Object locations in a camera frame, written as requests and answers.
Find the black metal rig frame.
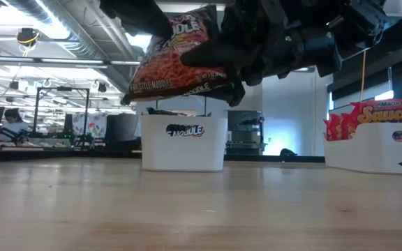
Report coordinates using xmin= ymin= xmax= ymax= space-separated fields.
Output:
xmin=32 ymin=86 xmax=91 ymax=140

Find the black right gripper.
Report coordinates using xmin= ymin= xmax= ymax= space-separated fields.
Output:
xmin=179 ymin=0 xmax=293 ymax=88

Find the white plastic bin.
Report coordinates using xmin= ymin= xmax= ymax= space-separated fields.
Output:
xmin=322 ymin=121 xmax=402 ymax=175
xmin=140 ymin=114 xmax=229 ymax=173

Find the black yellow ceiling cable reel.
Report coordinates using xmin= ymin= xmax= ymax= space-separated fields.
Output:
xmin=15 ymin=27 xmax=41 ymax=48

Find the person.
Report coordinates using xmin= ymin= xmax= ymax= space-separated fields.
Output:
xmin=0 ymin=107 xmax=31 ymax=143

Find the long ceiling light strip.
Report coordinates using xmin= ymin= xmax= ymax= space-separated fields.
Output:
xmin=0 ymin=55 xmax=142 ymax=69

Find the black aluminium table frame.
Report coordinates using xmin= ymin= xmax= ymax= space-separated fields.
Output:
xmin=0 ymin=146 xmax=327 ymax=164

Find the grey cabinet machine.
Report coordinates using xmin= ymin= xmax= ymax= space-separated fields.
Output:
xmin=227 ymin=110 xmax=267 ymax=156

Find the colourful patterned poster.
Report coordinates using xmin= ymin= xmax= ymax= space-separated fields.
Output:
xmin=71 ymin=112 xmax=107 ymax=139

